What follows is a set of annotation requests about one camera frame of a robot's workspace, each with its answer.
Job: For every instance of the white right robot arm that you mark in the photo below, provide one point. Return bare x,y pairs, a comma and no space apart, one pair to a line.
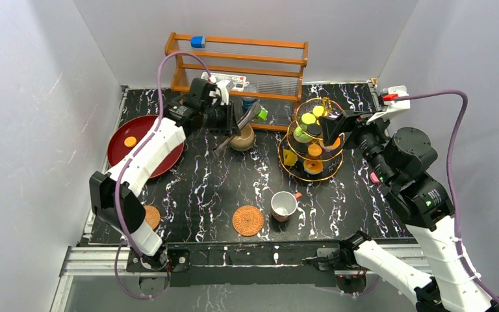
400,163

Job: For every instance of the green frosted donut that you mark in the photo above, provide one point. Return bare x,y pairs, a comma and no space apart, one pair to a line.
300,135

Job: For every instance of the blue white eraser block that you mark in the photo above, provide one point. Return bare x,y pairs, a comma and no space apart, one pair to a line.
198,42

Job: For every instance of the red round tray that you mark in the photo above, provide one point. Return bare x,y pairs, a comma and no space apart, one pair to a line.
138,127

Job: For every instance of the orange round cookie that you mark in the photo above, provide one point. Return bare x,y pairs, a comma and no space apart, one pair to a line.
314,150
318,111

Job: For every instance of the green triangular toy cake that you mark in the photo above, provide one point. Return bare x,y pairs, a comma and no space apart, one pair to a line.
262,114

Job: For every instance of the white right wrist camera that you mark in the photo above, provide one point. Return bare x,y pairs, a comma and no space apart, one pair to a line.
391,107

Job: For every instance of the left woven rattan coaster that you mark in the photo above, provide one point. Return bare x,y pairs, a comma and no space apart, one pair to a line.
152,216

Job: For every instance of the white plastic packet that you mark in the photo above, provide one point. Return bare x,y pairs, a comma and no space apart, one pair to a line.
236,82

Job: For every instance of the green round cookie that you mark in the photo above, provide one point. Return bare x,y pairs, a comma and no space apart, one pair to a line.
308,118

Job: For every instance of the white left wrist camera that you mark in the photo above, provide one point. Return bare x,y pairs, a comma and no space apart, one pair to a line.
221,93

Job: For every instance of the black round cookie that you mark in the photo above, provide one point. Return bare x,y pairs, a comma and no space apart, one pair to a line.
314,130

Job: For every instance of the small orange macaron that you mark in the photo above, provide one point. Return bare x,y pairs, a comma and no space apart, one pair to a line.
130,142

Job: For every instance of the orange white round cake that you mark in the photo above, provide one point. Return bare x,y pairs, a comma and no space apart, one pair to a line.
313,167

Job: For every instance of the centre woven rattan coaster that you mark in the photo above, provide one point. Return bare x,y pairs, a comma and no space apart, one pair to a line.
248,220

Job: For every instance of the woven rattan coaster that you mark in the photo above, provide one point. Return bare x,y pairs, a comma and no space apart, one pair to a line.
152,216
248,220

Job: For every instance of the blue bottle cap jar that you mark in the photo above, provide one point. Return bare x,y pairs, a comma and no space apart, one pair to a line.
247,102

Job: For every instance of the wooden shelf rack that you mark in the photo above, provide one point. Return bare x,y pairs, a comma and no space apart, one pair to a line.
274,70

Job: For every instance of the small pink eraser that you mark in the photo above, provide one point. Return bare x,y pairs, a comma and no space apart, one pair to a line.
374,178

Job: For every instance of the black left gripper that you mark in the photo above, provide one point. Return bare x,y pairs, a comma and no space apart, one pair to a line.
231,117

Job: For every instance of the three-tier glass gold stand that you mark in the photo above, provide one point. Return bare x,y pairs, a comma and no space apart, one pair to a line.
332,160

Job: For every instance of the yellow striped toy cake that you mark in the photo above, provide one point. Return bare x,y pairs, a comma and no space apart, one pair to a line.
289,157

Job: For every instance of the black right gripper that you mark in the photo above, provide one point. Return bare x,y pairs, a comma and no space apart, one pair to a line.
331,125

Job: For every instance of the pink floral mug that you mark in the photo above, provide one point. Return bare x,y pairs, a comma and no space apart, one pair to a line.
284,204

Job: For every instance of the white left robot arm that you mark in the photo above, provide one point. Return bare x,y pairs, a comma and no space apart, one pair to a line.
114,194

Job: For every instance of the beige ceramic pitcher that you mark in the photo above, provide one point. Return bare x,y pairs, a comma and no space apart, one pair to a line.
245,140

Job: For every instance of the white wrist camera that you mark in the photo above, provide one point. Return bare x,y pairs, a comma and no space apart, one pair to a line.
391,107
221,93

